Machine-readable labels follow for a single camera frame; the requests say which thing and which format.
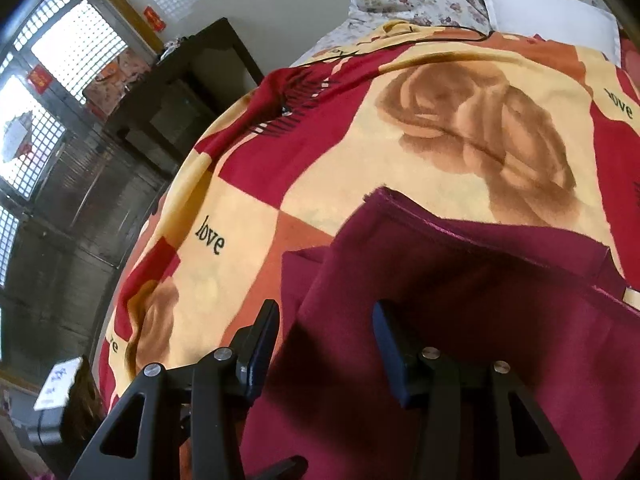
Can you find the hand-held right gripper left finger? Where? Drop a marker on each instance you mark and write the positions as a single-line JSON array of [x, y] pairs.
[[262, 340]]

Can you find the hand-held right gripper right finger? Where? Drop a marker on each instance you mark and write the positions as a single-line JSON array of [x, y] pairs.
[[395, 350]]

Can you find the maroon fleece garment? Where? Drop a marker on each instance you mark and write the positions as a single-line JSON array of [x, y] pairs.
[[500, 310]]

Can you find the white printed box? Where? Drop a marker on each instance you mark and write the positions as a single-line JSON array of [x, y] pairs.
[[57, 382]]

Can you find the metal door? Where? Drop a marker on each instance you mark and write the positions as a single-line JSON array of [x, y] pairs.
[[75, 240]]

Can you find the rose printed blanket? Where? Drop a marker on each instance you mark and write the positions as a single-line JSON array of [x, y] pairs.
[[450, 110]]

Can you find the dark wooden desk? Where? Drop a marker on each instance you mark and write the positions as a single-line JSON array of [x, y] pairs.
[[185, 95]]

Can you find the orange printed box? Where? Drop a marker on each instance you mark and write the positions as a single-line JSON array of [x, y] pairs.
[[117, 82]]

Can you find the red window sticker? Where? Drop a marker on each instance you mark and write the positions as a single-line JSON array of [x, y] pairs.
[[40, 78]]

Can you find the lattice window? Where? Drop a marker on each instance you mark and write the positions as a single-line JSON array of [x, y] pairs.
[[75, 45]]

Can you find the white pillow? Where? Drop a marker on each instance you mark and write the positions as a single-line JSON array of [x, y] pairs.
[[545, 15]]

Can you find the red patterned cushion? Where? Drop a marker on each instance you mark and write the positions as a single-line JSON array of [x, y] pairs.
[[631, 52]]

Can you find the red wall paper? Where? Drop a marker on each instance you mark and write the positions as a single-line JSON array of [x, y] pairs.
[[154, 17]]

